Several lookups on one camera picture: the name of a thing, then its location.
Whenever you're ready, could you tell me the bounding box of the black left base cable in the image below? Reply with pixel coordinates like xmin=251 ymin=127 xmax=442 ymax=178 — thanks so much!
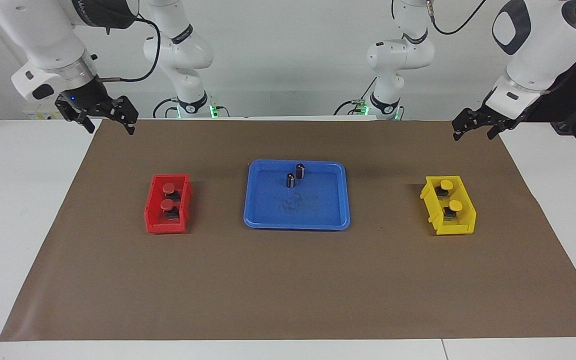
xmin=333 ymin=77 xmax=377 ymax=116

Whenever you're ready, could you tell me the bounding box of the blue plastic tray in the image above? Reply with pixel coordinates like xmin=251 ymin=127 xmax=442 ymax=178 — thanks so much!
xmin=243 ymin=159 xmax=351 ymax=231

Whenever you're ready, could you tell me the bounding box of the yellow plastic bin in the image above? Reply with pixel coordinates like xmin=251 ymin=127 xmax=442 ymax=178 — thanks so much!
xmin=420 ymin=175 xmax=477 ymax=236

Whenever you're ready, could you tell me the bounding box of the brown table mat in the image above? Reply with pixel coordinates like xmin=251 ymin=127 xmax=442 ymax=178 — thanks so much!
xmin=0 ymin=119 xmax=576 ymax=342

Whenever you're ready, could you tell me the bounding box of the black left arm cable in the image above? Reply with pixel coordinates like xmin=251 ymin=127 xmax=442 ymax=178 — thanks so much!
xmin=425 ymin=0 xmax=489 ymax=36

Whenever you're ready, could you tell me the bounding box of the red plastic bin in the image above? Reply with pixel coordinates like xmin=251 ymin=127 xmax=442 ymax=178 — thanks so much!
xmin=144 ymin=173 xmax=194 ymax=235

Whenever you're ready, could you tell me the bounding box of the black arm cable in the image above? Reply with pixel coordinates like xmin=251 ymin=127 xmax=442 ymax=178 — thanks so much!
xmin=425 ymin=0 xmax=489 ymax=36
xmin=99 ymin=14 xmax=162 ymax=83

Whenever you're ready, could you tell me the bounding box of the black right base cable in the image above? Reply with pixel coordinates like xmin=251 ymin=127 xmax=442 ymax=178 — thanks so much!
xmin=152 ymin=97 xmax=179 ymax=119

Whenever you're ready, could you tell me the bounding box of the black base cable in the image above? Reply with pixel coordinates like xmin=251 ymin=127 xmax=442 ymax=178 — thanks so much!
xmin=152 ymin=97 xmax=179 ymax=119
xmin=333 ymin=77 xmax=377 ymax=116

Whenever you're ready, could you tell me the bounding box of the yellow push button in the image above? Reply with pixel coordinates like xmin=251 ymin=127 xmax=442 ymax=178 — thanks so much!
xmin=442 ymin=200 xmax=464 ymax=222
xmin=435 ymin=179 xmax=455 ymax=200

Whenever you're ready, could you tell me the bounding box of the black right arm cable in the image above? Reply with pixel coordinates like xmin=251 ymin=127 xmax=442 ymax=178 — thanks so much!
xmin=99 ymin=14 xmax=162 ymax=83

